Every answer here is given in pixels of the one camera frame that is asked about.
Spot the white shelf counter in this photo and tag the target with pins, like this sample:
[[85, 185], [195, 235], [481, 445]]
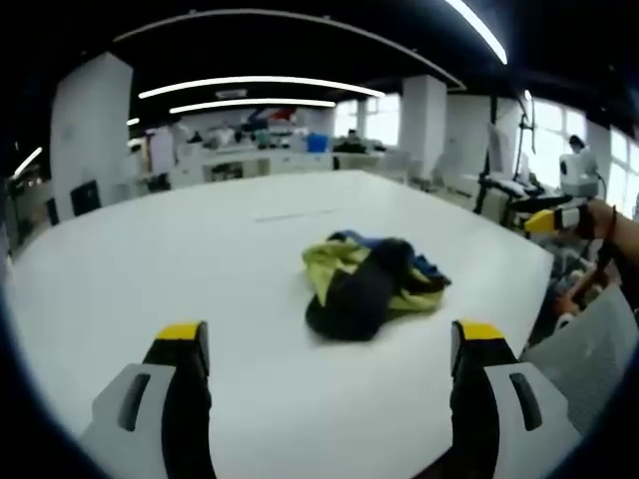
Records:
[[269, 162]]

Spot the person's grey clothing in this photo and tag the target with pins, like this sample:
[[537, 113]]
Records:
[[584, 359]]

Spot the yellow-green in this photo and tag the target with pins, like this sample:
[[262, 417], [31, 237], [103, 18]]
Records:
[[359, 294]]

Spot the black equipment stand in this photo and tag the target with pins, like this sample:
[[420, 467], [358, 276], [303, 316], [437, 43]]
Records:
[[521, 149]]

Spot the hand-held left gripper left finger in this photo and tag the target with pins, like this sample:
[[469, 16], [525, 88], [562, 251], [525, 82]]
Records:
[[150, 399]]

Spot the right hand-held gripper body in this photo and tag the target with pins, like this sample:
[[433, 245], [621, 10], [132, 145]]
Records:
[[578, 172]]

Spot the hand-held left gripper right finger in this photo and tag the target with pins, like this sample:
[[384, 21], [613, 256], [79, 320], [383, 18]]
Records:
[[519, 404]]

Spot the long ceiling light strip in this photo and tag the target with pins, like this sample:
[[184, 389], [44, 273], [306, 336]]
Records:
[[259, 82], [479, 30], [252, 103], [27, 162]]

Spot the person's right hand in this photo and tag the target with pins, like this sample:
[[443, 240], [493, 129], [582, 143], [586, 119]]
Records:
[[601, 219]]

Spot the blue storage bin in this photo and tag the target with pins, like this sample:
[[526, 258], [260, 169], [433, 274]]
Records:
[[318, 142]]

